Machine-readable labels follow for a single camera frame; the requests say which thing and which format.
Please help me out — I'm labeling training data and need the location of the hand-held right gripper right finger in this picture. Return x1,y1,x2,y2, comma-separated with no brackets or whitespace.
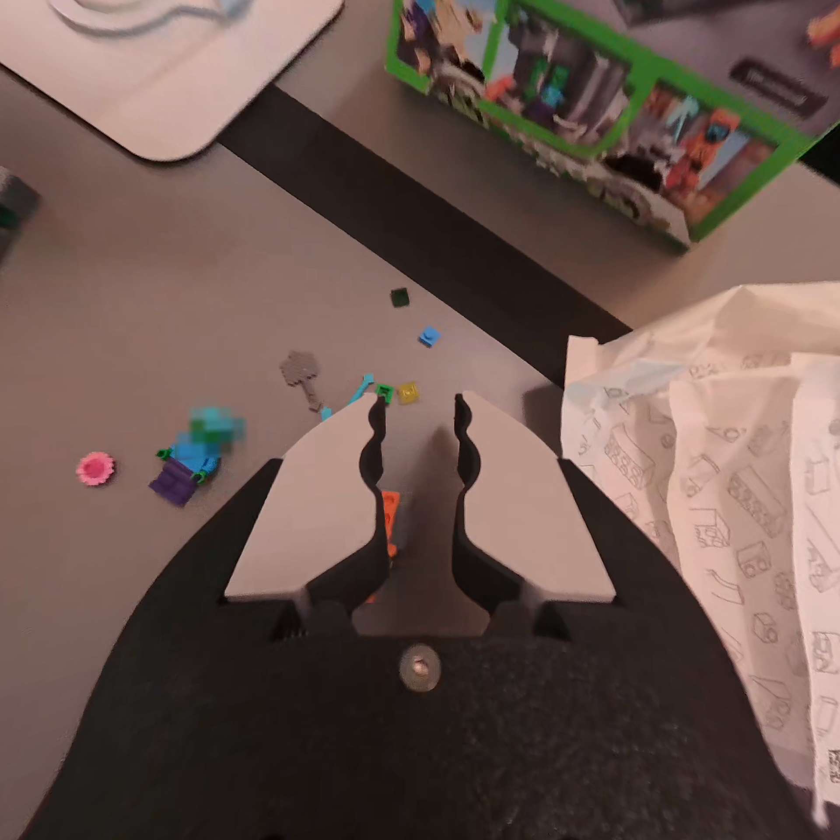
451,390,616,603

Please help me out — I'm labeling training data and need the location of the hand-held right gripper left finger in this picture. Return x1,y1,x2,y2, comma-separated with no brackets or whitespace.
224,392,391,603

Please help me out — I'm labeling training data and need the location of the orange block toy creature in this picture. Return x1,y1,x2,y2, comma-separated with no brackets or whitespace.
366,491,403,605

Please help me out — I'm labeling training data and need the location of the grey desk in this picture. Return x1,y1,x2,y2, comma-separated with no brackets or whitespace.
0,0,840,840

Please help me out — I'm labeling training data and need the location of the zombie toy figure teal helmet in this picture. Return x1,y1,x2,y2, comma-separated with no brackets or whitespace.
150,443,222,508

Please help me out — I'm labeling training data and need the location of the light blue toy tool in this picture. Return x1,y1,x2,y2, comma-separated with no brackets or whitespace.
320,374,375,421

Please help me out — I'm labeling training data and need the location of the grey toy shovel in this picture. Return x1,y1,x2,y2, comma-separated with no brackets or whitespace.
280,351,324,413

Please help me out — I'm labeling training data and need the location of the pile of white paper bags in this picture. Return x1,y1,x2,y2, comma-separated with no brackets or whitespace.
561,282,840,829

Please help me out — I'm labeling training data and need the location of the pink flower piece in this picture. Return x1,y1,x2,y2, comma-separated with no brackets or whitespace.
75,451,116,487

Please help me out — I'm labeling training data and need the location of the grey toy brick building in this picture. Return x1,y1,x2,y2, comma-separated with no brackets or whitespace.
0,167,42,258

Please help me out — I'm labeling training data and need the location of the green toy box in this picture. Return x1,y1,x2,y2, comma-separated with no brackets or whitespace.
384,0,840,254

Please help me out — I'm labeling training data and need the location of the white book stand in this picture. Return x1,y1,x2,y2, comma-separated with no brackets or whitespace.
0,0,346,162

